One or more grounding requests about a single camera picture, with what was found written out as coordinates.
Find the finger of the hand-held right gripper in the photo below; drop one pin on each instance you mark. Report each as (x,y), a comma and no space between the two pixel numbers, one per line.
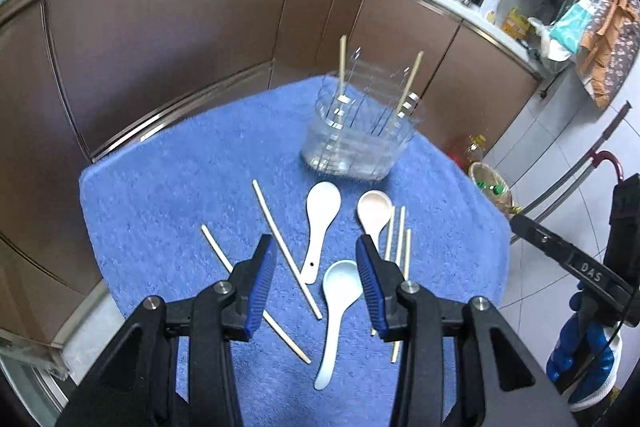
(540,239)

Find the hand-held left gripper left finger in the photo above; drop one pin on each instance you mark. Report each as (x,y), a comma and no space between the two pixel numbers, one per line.
(262,287)

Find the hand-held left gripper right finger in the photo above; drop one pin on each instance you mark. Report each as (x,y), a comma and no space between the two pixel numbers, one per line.
(370,287)

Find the light blue ceramic spoon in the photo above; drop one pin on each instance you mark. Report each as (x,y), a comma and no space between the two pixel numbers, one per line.
(340,282)

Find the beige ceramic spoon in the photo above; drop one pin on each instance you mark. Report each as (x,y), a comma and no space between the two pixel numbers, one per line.
(375,209)

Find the white ceramic spoon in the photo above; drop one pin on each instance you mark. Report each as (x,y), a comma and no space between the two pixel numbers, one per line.
(322,207)

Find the clear utensil holder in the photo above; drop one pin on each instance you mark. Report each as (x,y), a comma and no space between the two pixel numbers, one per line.
(350,157)

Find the person's right hand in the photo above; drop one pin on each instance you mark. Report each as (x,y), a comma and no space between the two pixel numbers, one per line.
(585,357)

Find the wicker basket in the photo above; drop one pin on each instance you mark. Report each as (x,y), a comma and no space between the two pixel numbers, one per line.
(505,203)

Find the grey pole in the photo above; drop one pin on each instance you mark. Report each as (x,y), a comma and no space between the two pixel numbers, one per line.
(550,188)

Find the cooking oil bottle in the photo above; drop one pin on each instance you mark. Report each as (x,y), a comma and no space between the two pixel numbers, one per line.
(475,149)

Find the blue towel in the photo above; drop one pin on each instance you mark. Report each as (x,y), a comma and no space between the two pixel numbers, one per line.
(175,207)

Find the white plastic bag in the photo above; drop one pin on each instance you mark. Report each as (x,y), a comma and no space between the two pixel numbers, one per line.
(555,54)

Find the patterned apron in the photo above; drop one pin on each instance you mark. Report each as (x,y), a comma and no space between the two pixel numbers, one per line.
(610,42)

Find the yellow bottle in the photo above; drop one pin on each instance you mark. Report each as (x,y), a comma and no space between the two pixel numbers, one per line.
(515,24)

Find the teal cloth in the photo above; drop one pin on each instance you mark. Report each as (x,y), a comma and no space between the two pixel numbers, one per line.
(572,24)

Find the brown kitchen cabinet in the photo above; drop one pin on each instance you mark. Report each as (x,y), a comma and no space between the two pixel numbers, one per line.
(150,32)

